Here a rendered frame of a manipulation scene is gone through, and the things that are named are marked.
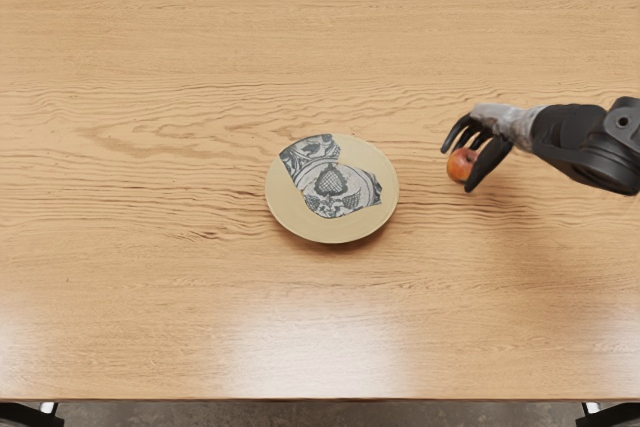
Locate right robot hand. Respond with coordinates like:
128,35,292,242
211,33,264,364
439,102,545,194

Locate cream plate with grey pattern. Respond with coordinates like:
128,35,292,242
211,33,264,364
264,133,400,245

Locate red apple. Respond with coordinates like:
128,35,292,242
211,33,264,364
446,147,480,185

